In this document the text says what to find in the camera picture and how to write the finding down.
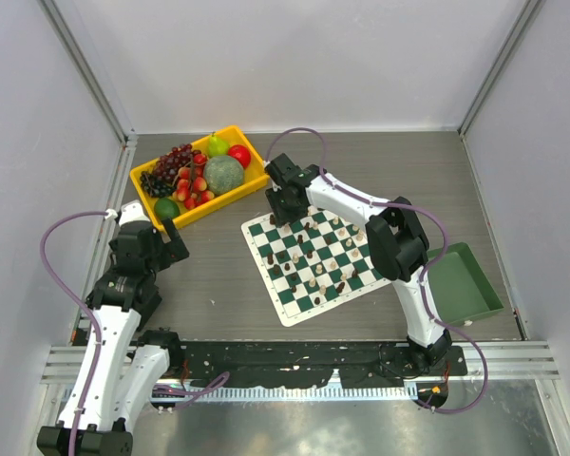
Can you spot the red apple in tray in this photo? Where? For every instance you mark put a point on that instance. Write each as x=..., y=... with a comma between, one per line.
x=240, y=153

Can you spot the green white chess board mat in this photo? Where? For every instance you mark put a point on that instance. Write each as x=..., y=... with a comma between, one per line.
x=325, y=262

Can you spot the green avocado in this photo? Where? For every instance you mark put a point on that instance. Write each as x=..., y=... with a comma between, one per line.
x=165, y=208

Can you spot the dark purple grape bunch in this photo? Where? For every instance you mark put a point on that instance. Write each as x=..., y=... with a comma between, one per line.
x=167, y=167

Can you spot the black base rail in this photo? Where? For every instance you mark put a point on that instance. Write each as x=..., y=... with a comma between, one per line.
x=303, y=365

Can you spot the green plastic tray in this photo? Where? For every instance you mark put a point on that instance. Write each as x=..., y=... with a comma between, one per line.
x=461, y=291

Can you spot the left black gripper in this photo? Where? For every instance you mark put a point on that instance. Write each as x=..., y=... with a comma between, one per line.
x=169, y=253

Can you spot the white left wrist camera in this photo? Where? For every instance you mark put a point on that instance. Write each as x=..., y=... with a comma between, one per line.
x=130, y=212

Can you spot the black grape bunch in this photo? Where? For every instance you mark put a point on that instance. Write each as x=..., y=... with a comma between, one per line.
x=155, y=187

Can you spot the green pear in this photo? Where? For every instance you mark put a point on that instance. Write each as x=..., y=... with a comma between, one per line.
x=217, y=146

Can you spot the green netted melon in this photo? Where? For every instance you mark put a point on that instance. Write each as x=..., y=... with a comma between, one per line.
x=223, y=174

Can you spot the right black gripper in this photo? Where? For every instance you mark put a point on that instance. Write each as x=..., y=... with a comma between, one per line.
x=282, y=218

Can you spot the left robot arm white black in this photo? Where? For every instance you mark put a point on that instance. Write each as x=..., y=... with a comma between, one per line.
x=108, y=398

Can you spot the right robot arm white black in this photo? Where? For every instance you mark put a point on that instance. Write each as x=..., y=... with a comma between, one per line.
x=398, y=245

